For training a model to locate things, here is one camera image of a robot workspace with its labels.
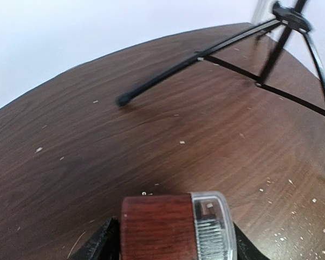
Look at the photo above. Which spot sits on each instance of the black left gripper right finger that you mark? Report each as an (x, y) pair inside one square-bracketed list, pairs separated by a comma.
[(246, 250)]

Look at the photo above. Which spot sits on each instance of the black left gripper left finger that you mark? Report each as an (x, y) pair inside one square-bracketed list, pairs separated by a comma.
[(103, 244)]

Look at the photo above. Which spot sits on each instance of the clear plastic metronome cover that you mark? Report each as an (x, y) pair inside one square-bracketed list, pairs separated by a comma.
[(214, 228)]

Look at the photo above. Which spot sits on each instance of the dark red wooden metronome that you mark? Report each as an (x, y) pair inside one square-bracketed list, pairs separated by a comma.
[(157, 227)]

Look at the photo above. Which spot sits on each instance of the black music stand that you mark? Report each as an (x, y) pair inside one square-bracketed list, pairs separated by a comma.
[(208, 120)]

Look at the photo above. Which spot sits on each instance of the right aluminium frame post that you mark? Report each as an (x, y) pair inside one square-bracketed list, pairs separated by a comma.
[(262, 11)]

